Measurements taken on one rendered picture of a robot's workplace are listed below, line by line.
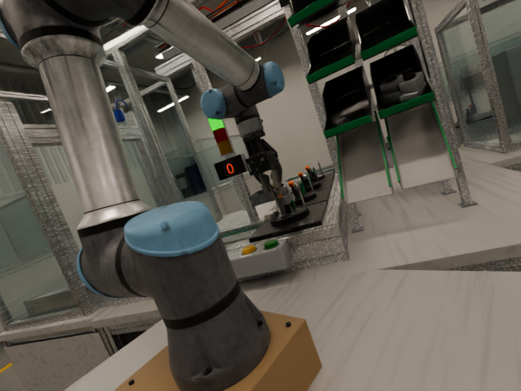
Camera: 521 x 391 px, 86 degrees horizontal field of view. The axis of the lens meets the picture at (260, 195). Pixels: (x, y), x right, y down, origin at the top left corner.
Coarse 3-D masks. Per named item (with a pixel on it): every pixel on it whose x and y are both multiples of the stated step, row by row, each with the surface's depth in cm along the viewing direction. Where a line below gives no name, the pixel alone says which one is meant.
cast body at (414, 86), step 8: (408, 72) 73; (408, 80) 71; (416, 80) 70; (400, 88) 74; (408, 88) 72; (416, 88) 71; (424, 88) 73; (400, 96) 74; (408, 96) 72; (416, 96) 71
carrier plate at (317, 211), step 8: (312, 208) 100; (320, 208) 96; (312, 216) 89; (320, 216) 86; (264, 224) 102; (288, 224) 90; (296, 224) 87; (304, 224) 84; (312, 224) 83; (320, 224) 83; (256, 232) 95; (264, 232) 91; (272, 232) 88; (256, 240) 90
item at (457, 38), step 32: (480, 0) 115; (512, 0) 112; (448, 32) 145; (512, 32) 115; (448, 64) 157; (480, 64) 124; (512, 64) 117; (480, 96) 133; (512, 96) 119; (480, 128) 142; (512, 128) 122
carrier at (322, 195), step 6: (306, 174) 121; (306, 192) 124; (312, 192) 119; (318, 192) 126; (324, 192) 121; (294, 198) 122; (300, 198) 116; (306, 198) 114; (312, 198) 116; (318, 198) 114; (324, 198) 110; (300, 204) 115; (306, 204) 110; (312, 204) 108
